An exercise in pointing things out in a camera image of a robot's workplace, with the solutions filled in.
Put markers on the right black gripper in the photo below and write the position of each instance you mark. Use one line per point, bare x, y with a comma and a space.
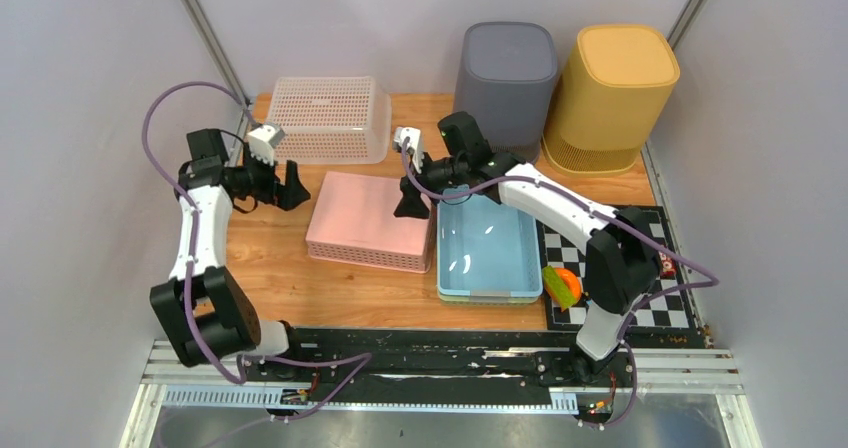
411, 204

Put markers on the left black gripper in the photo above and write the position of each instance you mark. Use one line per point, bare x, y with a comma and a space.
286, 196

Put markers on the pink perforated basket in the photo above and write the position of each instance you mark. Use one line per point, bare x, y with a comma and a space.
353, 222

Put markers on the white perforated basket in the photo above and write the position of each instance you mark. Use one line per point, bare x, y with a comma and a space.
331, 120

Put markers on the blue perforated basket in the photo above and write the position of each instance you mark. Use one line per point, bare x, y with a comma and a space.
486, 249

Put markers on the green perforated basket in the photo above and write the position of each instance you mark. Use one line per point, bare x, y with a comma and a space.
488, 300

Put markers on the grey slatted waste bin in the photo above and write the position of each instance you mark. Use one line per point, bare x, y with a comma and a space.
507, 74

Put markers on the yellow slatted waste bin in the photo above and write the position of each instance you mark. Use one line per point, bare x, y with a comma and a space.
613, 88

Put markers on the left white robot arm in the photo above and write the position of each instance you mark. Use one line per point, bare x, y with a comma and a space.
203, 311

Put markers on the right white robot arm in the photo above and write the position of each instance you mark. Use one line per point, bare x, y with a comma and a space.
622, 260

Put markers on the green orange toy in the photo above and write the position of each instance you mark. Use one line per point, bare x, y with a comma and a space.
562, 286

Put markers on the red round toy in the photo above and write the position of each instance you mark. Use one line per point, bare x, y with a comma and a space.
668, 267

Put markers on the black white checkerboard mat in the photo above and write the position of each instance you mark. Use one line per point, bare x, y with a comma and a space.
673, 312

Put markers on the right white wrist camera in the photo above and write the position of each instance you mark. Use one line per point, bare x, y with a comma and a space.
408, 141

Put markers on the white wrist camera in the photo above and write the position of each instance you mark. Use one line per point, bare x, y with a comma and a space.
408, 141
262, 142

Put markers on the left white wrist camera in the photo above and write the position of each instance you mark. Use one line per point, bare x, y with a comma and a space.
262, 142

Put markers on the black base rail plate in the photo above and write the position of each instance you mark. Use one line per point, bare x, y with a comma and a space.
451, 352

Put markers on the left corner metal post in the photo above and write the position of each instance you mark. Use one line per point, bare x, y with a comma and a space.
215, 49

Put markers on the corner metal post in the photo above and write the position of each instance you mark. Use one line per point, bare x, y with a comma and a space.
215, 49
681, 26

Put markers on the aluminium frame rails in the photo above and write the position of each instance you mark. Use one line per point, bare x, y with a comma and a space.
684, 372

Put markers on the right corner metal post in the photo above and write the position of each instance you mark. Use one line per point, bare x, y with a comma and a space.
681, 26

